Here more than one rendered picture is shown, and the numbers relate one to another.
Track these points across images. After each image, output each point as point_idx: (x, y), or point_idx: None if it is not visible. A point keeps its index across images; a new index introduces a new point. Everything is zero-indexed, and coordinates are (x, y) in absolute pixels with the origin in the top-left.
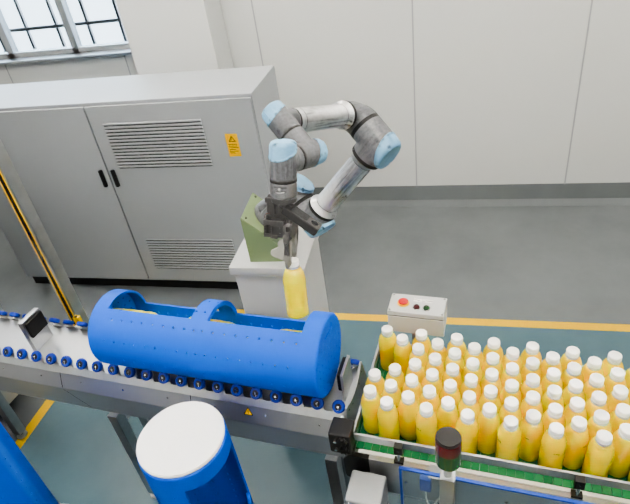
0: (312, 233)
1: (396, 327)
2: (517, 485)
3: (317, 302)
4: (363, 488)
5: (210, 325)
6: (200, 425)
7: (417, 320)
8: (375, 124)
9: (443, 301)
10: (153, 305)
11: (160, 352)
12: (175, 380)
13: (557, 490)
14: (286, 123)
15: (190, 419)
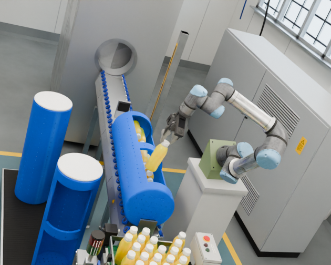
0: (174, 133)
1: (192, 245)
2: None
3: (207, 222)
4: (86, 256)
5: (137, 150)
6: (89, 171)
7: (198, 250)
8: (274, 141)
9: (218, 259)
10: (151, 139)
11: (119, 142)
12: (115, 164)
13: None
14: (218, 88)
15: (91, 167)
